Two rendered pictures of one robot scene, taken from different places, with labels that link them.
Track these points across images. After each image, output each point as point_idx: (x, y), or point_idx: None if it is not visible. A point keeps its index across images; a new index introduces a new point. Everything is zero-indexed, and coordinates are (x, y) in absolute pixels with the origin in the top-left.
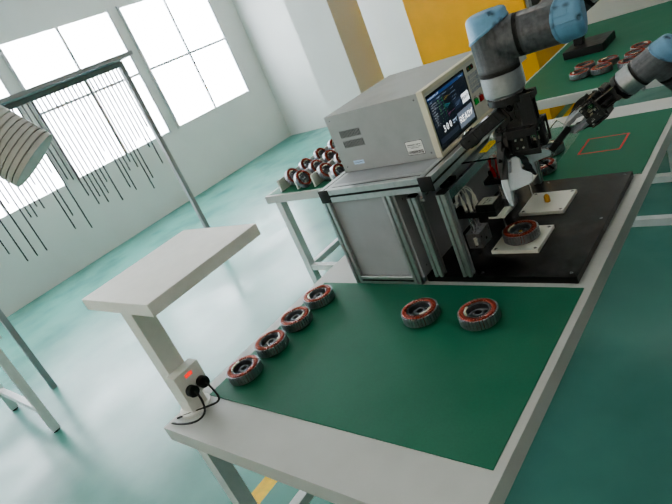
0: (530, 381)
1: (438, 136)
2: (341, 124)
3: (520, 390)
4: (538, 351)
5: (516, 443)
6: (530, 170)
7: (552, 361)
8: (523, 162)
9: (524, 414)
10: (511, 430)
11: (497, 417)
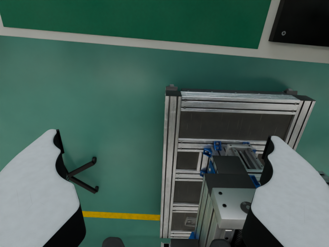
0: (109, 29)
1: None
2: None
3: (95, 22)
4: (152, 25)
5: (37, 37)
6: (265, 146)
7: (140, 43)
8: (266, 166)
9: (70, 35)
10: (47, 29)
11: (56, 10)
